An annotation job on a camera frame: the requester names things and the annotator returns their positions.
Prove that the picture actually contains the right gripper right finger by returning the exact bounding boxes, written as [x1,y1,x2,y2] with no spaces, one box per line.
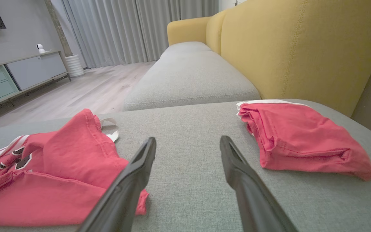
[219,135,299,232]

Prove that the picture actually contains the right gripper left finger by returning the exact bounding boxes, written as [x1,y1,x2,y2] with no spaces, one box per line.
[78,137,157,232]

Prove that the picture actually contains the red white-trimmed jersey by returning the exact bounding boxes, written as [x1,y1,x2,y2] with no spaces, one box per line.
[0,109,149,227]

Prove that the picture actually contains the red Bulls 23 shorts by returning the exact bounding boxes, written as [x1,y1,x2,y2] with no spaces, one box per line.
[236,99,371,181]

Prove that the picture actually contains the medium grey sofa seat cushion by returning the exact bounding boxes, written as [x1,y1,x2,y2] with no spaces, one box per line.
[123,50,262,112]

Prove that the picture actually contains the white ribbed cylinder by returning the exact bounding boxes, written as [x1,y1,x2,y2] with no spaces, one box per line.
[65,54,85,78]

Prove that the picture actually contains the grey and green TV cabinet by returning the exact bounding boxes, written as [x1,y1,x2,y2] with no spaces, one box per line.
[0,50,72,114]

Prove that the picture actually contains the small grey sofa seat cushion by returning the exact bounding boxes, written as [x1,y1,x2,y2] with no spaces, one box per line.
[159,41,212,59]

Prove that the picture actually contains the wide yellow sofa back cushion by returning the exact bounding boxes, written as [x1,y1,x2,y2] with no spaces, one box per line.
[221,0,371,118]

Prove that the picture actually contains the grey pleated curtain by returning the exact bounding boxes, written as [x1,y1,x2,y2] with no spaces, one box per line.
[50,0,220,69]

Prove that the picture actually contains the narrow yellow sofa back cushion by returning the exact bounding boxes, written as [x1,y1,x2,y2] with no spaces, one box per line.
[206,10,228,56]

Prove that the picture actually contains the yellow sofa end cushion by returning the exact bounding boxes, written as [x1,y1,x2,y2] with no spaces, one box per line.
[167,17,212,46]

